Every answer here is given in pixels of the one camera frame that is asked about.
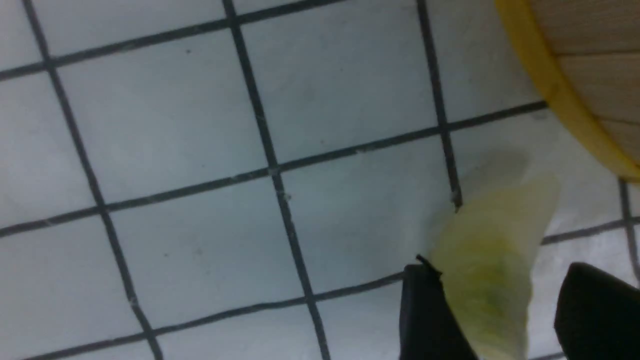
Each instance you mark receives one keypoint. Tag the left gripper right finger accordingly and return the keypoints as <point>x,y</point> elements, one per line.
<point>597,315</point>

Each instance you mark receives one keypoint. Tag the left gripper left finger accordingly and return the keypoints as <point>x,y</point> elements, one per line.
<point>427,327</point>

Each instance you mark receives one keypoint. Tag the green dumpling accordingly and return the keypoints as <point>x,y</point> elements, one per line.
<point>486,253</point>

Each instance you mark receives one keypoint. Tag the bamboo steamer tray yellow rim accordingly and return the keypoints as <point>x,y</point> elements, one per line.
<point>583,57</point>

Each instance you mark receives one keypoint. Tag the white grid tablecloth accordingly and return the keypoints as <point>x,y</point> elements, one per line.
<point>246,179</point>

